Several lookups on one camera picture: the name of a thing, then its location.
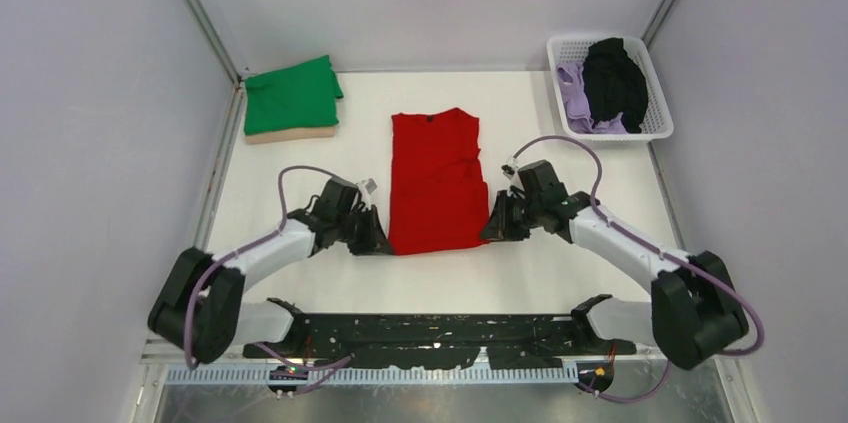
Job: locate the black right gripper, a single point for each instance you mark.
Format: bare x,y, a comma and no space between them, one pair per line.
500,228

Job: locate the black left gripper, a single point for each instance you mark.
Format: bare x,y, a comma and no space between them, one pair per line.
374,241

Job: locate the red t-shirt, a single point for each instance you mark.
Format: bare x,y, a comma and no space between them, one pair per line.
439,200

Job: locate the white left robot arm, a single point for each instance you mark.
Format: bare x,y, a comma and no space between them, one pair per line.
201,307

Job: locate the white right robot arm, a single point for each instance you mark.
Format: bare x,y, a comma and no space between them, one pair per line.
692,313

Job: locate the folded beige t-shirt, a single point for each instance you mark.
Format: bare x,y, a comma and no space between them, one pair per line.
290,135

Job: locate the lilac t-shirt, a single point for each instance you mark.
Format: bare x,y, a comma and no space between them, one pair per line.
576,104

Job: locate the folded green t-shirt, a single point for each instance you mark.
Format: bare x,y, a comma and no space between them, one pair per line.
301,96

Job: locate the white plastic laundry basket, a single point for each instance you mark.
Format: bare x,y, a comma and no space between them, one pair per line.
657,123

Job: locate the black t-shirt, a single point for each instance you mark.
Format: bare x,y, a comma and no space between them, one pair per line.
614,83

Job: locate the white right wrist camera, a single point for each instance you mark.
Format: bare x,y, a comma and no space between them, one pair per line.
509,168

